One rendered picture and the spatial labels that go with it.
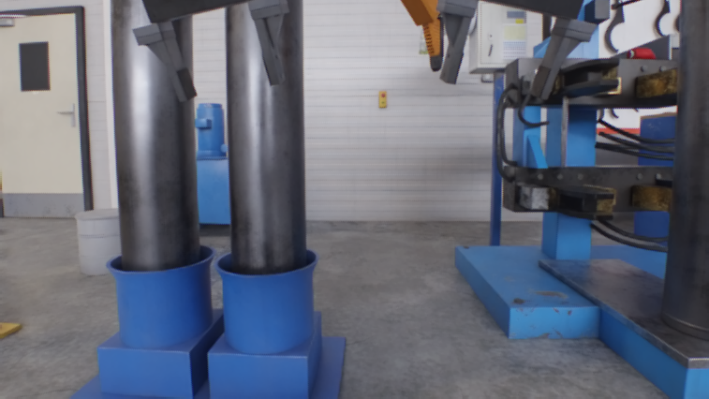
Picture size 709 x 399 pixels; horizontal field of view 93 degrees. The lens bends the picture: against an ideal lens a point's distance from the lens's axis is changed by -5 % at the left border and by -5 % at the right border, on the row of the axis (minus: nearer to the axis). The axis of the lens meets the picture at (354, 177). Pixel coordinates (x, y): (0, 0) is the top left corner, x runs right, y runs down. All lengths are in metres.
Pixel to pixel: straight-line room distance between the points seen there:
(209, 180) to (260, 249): 1.99
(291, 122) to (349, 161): 2.45
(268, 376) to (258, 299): 0.21
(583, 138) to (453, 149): 1.62
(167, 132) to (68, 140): 3.47
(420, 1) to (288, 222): 0.64
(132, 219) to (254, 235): 0.34
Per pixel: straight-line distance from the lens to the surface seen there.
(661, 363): 1.40
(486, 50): 2.38
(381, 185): 3.40
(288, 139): 0.95
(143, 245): 1.11
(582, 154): 2.07
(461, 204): 3.53
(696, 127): 1.35
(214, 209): 2.94
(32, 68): 4.84
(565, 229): 2.08
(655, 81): 1.90
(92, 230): 2.39
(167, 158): 1.07
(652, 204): 1.89
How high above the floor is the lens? 0.69
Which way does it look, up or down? 5 degrees down
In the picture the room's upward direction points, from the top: straight up
